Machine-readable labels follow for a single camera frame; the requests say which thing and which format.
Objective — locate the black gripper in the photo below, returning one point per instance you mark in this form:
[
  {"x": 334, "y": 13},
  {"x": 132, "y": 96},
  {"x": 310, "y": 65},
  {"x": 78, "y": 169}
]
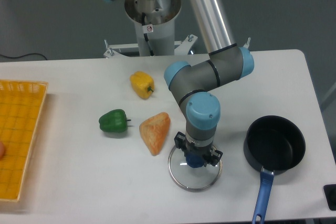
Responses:
[{"x": 200, "y": 148}]

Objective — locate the glass lid blue knob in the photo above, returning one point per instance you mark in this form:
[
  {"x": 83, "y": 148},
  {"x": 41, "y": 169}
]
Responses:
[{"x": 192, "y": 179}]

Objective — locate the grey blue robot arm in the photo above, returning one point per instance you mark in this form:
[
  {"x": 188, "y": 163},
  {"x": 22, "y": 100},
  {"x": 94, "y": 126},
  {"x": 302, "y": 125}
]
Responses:
[{"x": 191, "y": 85}]

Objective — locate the triangular bread pastry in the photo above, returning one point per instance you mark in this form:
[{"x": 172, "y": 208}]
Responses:
[{"x": 154, "y": 131}]

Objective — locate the yellow bell pepper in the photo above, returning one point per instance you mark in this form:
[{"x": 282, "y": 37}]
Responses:
[{"x": 143, "y": 84}]

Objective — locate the green bell pepper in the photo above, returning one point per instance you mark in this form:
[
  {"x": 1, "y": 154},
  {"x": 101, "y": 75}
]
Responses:
[{"x": 114, "y": 121}]

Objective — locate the black device at table edge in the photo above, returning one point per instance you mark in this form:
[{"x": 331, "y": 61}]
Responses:
[{"x": 330, "y": 194}]

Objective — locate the yellow woven basket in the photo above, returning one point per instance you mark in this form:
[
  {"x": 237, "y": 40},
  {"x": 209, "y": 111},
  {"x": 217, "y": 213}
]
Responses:
[{"x": 21, "y": 105}]

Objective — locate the black saucepan blue handle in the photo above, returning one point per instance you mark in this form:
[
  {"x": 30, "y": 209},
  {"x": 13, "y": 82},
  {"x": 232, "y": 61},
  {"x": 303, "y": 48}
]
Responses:
[{"x": 272, "y": 145}]

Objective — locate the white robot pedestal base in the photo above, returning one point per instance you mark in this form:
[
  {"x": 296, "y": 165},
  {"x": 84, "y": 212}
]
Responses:
[{"x": 154, "y": 22}]

